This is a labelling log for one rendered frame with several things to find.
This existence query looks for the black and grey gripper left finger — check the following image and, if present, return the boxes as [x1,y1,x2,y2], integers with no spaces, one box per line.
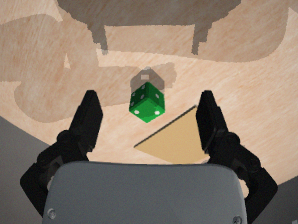
[20,90,103,218]

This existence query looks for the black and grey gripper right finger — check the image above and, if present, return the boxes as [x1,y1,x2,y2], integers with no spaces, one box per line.
[196,90,278,224]

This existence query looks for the tan flat mat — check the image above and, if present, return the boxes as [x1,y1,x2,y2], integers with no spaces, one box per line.
[134,105,209,164]

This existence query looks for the green die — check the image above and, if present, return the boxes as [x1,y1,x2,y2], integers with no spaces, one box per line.
[129,82,165,123]

